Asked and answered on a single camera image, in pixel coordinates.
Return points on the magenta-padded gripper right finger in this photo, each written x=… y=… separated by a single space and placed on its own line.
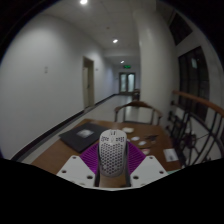
x=148 y=168

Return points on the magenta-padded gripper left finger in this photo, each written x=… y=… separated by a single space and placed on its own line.
x=75 y=168

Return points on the white honeycomb computer mouse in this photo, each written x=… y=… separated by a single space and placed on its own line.
x=112 y=153

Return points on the small pink white object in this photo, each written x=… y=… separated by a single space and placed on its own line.
x=145 y=151

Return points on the small white disc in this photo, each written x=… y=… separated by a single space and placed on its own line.
x=142 y=143
x=135 y=138

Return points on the white paper card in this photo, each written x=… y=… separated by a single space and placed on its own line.
x=171 y=155

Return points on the small dark object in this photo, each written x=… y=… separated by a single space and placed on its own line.
x=151 y=137

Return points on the white round dish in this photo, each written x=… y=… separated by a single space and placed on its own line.
x=128 y=129

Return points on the wooden armchair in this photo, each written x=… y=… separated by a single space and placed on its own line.
x=138 y=104

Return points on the wooden handrail with metal balusters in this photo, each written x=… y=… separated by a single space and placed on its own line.
x=200 y=100

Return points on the side doorway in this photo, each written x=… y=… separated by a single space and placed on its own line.
x=88 y=82

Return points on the glass double door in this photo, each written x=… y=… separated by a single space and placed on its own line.
x=127 y=82

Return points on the dark framed window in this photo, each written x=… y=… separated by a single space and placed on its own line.
x=194 y=83

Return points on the green exit sign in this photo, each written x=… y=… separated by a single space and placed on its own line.
x=127 y=66

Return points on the ceiling lights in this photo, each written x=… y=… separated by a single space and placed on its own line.
x=115 y=41

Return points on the white wall switch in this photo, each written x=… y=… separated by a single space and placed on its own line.
x=46 y=69

